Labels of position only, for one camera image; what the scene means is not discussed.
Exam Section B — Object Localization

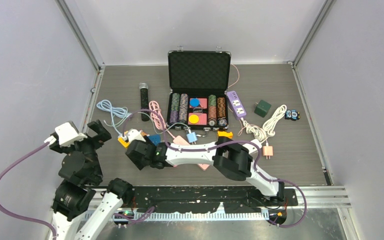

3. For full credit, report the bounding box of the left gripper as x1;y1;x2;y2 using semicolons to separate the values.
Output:
52;118;112;179

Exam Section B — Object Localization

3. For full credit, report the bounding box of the yellow cube adapter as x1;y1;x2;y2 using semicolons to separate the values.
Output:
117;136;130;149

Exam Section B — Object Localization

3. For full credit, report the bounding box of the blue cube socket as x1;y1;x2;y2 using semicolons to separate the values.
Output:
147;134;161;146

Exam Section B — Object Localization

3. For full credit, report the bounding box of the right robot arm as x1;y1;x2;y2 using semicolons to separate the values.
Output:
125;137;286;205

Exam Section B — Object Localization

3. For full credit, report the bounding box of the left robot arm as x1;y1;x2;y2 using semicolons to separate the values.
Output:
47;120;134;240

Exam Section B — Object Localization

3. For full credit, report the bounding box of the salmon pink plug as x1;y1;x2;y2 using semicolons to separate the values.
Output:
262;144;274;159

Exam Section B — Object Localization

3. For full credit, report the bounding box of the pink power strip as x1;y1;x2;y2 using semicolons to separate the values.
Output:
173;135;210;171

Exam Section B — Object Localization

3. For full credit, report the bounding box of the light blue usb charger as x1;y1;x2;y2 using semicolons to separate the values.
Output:
186;132;198;144

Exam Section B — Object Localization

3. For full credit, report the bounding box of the yellow round chip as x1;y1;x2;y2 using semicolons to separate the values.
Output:
188;114;200;124

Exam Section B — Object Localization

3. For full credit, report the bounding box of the black cylinder tube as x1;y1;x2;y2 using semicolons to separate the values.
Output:
139;82;150;122

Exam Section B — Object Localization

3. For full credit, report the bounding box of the blue round chip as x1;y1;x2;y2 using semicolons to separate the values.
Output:
189;98;201;108

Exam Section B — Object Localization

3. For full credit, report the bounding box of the orange yellow toy block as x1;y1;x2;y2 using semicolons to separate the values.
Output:
217;131;234;139

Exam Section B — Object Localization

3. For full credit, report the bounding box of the black poker chip case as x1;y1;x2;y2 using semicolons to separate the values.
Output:
166;50;231;131

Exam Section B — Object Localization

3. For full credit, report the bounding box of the purple power strip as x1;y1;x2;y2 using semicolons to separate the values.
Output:
226;90;247;120

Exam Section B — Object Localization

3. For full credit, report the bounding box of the white power strip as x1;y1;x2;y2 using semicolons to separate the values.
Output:
249;139;262;154

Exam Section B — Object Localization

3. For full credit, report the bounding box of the dark green cube adapter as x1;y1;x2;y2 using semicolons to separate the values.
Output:
254;100;272;118

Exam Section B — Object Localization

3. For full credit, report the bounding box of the blue owl toy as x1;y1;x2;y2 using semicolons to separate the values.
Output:
284;109;301;121

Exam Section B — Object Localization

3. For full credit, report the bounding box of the light blue coiled cable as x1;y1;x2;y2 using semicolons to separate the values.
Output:
96;99;130;135

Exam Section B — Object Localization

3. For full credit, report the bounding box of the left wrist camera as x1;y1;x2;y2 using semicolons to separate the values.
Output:
43;121;88;147

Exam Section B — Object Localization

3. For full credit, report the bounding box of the pink coiled cable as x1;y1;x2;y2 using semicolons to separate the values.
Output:
148;100;176;140

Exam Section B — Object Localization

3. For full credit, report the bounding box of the white coiled cable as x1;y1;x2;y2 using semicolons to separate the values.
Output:
239;104;288;144

